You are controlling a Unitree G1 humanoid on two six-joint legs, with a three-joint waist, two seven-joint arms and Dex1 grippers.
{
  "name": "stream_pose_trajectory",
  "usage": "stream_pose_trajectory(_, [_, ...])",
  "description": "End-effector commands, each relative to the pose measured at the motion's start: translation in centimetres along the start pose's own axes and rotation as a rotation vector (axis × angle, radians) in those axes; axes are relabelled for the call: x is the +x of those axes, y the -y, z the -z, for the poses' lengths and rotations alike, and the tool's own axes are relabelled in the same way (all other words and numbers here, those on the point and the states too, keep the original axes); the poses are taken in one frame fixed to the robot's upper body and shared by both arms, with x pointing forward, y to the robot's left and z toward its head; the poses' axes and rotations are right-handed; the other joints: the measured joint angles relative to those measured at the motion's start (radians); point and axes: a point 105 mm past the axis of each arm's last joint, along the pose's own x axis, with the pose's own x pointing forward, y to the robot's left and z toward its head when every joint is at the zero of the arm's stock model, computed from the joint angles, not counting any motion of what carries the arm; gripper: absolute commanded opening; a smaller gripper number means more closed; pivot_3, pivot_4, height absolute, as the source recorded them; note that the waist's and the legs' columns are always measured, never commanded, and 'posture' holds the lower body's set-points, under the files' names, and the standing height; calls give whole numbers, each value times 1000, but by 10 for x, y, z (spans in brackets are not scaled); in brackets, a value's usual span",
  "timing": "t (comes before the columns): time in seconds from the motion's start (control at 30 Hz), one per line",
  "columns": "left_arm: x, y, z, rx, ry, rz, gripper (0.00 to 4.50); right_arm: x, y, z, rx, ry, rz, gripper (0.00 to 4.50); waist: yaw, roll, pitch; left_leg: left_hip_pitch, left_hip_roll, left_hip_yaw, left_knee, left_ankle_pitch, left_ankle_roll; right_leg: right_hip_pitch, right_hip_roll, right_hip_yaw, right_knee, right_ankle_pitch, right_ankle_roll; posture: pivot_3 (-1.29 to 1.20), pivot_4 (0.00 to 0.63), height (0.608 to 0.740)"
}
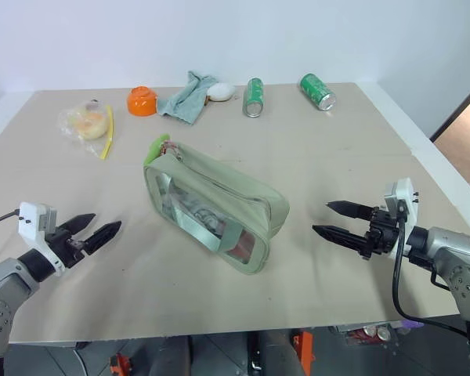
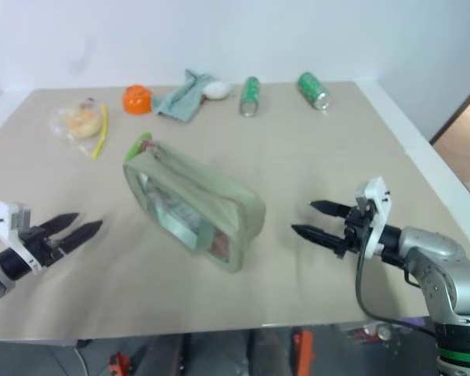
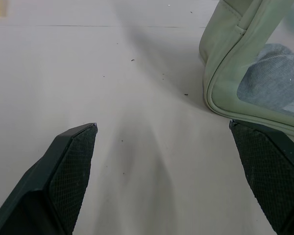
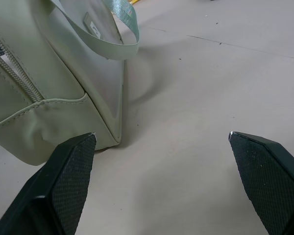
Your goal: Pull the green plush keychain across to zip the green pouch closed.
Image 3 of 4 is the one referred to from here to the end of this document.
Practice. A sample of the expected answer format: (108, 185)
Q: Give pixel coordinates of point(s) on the grey-blue cloth inside pouch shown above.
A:
(272, 78)

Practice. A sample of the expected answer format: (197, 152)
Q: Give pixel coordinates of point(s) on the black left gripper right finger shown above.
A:
(272, 166)

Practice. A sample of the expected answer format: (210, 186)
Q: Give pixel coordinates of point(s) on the pale green zip pouch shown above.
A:
(225, 49)

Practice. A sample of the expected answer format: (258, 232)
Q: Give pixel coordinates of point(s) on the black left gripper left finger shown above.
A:
(51, 176)

